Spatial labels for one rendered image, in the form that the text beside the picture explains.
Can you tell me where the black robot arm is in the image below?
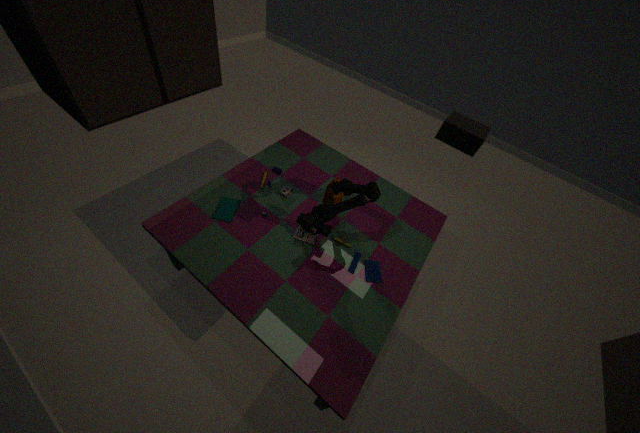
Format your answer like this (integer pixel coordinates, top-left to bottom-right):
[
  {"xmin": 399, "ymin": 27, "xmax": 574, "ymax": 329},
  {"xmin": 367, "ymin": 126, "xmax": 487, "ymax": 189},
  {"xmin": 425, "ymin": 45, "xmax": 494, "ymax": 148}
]
[{"xmin": 299, "ymin": 178, "xmax": 381, "ymax": 229}]

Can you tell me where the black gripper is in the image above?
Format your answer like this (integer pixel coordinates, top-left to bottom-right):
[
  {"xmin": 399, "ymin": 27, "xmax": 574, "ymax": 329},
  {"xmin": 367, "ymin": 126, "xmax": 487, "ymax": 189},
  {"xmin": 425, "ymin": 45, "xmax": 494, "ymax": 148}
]
[{"xmin": 296, "ymin": 213, "xmax": 332, "ymax": 237}]

